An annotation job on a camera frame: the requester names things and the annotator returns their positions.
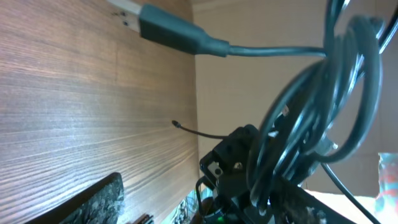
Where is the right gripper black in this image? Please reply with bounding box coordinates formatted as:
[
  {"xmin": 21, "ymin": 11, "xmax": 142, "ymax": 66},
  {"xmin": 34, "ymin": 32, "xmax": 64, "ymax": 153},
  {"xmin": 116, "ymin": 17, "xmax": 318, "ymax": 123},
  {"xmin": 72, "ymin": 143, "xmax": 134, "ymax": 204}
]
[{"xmin": 198, "ymin": 124, "xmax": 321, "ymax": 200}]

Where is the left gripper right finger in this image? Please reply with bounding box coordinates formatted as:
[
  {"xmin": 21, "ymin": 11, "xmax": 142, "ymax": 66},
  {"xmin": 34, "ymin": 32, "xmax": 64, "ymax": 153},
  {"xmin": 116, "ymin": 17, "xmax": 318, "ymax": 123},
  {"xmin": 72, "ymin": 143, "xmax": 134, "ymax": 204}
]
[{"xmin": 269, "ymin": 177, "xmax": 354, "ymax": 224}]

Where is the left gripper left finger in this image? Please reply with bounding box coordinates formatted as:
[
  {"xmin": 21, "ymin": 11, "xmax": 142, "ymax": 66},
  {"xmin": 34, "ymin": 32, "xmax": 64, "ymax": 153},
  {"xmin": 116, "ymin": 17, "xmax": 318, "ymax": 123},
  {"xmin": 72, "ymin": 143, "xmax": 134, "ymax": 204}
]
[{"xmin": 29, "ymin": 172, "xmax": 124, "ymax": 224}]

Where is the thin black USB cable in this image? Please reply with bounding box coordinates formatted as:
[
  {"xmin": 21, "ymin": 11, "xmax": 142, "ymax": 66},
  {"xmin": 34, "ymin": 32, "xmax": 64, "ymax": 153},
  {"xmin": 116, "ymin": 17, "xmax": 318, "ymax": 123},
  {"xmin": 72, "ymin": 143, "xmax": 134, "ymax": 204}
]
[{"xmin": 171, "ymin": 120, "xmax": 229, "ymax": 140}]

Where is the thick black USB cable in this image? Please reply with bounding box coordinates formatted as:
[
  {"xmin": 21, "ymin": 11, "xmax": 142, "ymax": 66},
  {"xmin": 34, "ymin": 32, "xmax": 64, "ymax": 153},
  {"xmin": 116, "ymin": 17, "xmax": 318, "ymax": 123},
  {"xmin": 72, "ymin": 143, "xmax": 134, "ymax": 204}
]
[{"xmin": 107, "ymin": 0, "xmax": 398, "ymax": 208}]

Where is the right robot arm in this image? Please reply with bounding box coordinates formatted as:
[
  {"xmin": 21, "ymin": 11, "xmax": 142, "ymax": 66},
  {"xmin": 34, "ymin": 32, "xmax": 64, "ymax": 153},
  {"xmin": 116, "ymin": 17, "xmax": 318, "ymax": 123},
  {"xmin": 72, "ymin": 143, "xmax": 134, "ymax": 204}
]
[{"xmin": 197, "ymin": 124, "xmax": 327, "ymax": 223}]

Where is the right camera cable black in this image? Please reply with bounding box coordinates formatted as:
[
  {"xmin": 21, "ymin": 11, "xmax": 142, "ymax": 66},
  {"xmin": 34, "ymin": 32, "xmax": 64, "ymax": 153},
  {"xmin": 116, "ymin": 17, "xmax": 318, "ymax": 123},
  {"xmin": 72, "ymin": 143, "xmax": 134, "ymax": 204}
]
[{"xmin": 321, "ymin": 164, "xmax": 381, "ymax": 224}]

